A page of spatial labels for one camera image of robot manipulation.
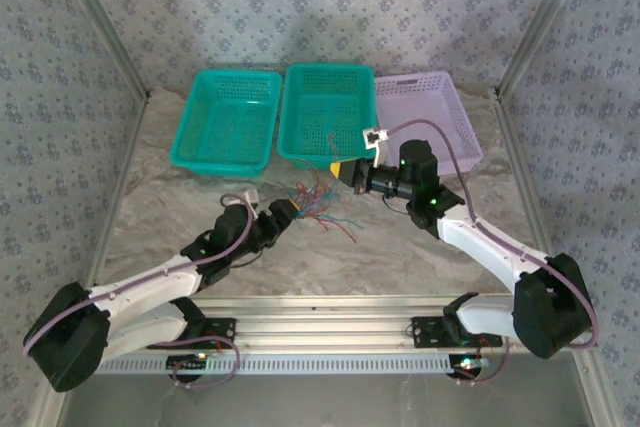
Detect black controller board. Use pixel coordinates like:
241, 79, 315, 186
167, 354, 211, 382
449, 354, 489, 381

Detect white slotted cable duct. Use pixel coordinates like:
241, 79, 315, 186
94, 356, 459, 377

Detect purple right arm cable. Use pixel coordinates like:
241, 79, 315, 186
384, 119, 599, 386

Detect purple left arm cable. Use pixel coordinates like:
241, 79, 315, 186
21, 193, 254, 391

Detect lilac plastic basket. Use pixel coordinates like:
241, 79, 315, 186
372, 70, 485, 179

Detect aluminium frame post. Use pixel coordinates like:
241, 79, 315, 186
49, 0, 152, 101
495, 0, 597, 94

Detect coloured wires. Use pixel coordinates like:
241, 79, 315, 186
299, 196, 334, 221

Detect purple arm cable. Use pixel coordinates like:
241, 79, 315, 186
384, 119, 599, 386
21, 193, 254, 391

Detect aluminium base beam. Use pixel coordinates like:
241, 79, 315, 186
144, 294, 516, 353

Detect thin red cable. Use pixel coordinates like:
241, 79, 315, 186
297, 180, 326, 206
319, 214, 359, 244

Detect teal plastic basket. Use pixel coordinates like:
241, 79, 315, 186
276, 63, 377, 174
168, 69, 284, 179

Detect aluminium table side rail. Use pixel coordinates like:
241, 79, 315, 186
492, 89, 621, 427
79, 91, 152, 301

